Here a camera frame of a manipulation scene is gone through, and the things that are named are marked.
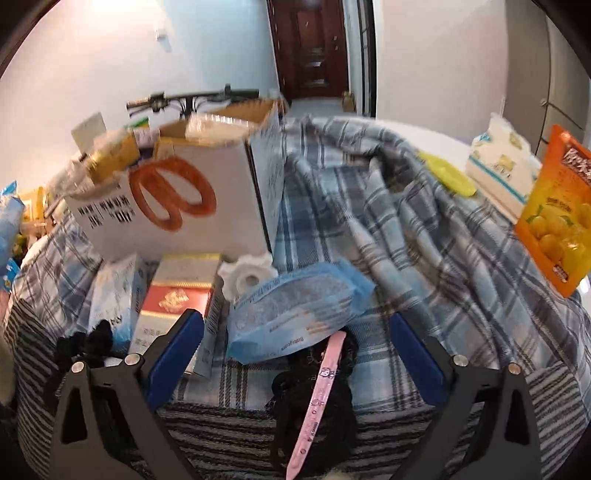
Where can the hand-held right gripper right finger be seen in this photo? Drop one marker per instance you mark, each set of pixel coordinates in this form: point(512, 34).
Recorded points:
point(415, 364)

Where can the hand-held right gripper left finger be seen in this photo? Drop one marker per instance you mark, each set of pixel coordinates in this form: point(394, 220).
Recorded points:
point(173, 364)

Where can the light blue cigarette box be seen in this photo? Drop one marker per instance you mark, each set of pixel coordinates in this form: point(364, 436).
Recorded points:
point(120, 295)

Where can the black fuzzy scrunchie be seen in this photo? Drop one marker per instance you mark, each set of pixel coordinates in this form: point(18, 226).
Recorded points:
point(83, 346)

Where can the pink printed strip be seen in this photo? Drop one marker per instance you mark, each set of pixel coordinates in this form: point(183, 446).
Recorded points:
point(318, 392)

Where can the black knit cloth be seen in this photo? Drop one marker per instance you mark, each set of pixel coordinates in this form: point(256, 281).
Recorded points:
point(286, 415)

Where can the blue printed packet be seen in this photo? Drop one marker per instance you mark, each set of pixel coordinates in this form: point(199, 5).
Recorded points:
point(295, 314)

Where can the white cardboard box pretzel print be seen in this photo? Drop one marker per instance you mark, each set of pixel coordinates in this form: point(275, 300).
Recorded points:
point(221, 207)

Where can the red and gold cigarette box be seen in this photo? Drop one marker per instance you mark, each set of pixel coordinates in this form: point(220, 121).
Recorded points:
point(175, 300)

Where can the grey striped blanket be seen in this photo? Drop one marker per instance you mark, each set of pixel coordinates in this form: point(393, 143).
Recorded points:
point(221, 429)

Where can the white gear-shaped plastic part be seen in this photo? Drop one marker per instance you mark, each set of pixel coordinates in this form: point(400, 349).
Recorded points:
point(240, 277)

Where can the cream furry cloth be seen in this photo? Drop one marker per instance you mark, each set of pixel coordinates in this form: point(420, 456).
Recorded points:
point(337, 475)

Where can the blue plaid blanket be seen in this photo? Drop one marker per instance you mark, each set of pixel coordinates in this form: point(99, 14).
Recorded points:
point(369, 221)

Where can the yellow plastic lid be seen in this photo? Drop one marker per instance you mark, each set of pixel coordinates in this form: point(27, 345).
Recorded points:
point(448, 175)

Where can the orange snack bag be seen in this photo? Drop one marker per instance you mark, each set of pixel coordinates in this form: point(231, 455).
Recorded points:
point(554, 221)

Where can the pile of assorted packets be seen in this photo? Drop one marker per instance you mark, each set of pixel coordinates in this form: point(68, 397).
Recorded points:
point(14, 230)

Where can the white tissue pack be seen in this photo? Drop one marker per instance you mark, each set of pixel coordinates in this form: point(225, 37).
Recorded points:
point(498, 166)

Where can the pale yellow box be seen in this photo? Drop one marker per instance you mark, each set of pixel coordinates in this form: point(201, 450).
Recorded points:
point(167, 147)

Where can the clear plastic packet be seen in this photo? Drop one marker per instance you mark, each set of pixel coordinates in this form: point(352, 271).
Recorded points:
point(221, 129)

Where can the tall white carton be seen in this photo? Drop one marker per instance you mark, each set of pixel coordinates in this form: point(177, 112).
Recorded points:
point(90, 131)

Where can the black electric bike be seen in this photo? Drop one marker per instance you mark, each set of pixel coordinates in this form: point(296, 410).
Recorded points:
point(198, 97)

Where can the small cardboard box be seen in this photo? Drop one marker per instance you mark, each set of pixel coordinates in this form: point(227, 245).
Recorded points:
point(348, 101)

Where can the dark glass sliding door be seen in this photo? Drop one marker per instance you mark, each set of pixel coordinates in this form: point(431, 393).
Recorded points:
point(367, 55)

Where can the grey refrigerator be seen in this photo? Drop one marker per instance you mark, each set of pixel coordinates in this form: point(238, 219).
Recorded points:
point(554, 69)

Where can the dark red entrance door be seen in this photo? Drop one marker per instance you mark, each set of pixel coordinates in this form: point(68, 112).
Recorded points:
point(309, 46)

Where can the white wall switch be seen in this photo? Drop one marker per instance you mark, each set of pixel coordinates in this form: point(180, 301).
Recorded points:
point(162, 34)

